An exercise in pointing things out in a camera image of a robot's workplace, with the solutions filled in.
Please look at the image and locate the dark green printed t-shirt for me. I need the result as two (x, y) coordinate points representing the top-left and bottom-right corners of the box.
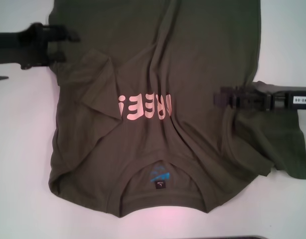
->
(48, 0), (306, 219)

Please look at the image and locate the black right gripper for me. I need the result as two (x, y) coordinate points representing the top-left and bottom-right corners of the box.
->
(214, 85), (306, 111)

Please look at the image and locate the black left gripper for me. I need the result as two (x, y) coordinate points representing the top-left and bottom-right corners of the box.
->
(0, 23), (80, 71)

